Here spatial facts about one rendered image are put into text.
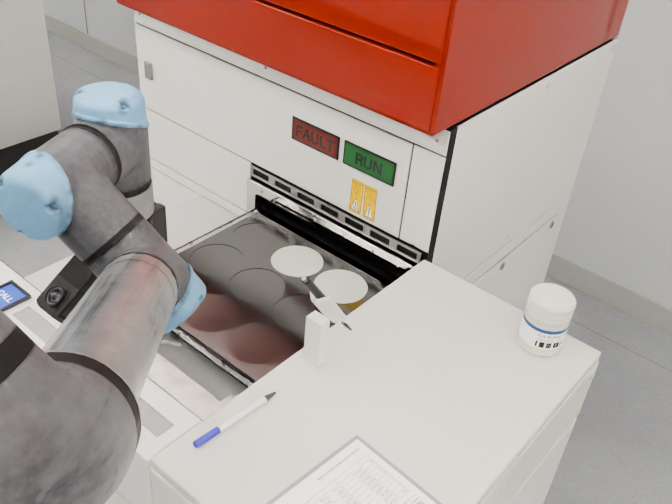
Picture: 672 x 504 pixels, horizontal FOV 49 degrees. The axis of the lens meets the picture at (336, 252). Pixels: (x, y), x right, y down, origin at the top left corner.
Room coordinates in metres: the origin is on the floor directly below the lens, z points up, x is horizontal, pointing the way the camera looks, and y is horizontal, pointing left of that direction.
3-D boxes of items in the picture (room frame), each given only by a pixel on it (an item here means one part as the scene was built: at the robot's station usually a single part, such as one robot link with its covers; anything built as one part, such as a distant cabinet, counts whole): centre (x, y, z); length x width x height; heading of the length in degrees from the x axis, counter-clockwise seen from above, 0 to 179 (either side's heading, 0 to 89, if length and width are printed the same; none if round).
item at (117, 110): (0.72, 0.26, 1.36); 0.09 x 0.08 x 0.11; 165
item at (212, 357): (0.91, 0.25, 0.90); 0.38 x 0.01 x 0.01; 53
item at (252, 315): (1.06, 0.14, 0.90); 0.34 x 0.34 x 0.01; 53
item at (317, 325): (0.82, 0.01, 1.03); 0.06 x 0.04 x 0.13; 143
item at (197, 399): (0.84, 0.28, 0.87); 0.36 x 0.08 x 0.03; 53
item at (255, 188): (1.24, 0.02, 0.89); 0.44 x 0.02 x 0.10; 53
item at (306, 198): (1.24, 0.02, 0.96); 0.44 x 0.01 x 0.02; 53
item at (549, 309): (0.90, -0.34, 1.01); 0.07 x 0.07 x 0.10
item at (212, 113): (1.35, 0.16, 1.02); 0.82 x 0.03 x 0.40; 53
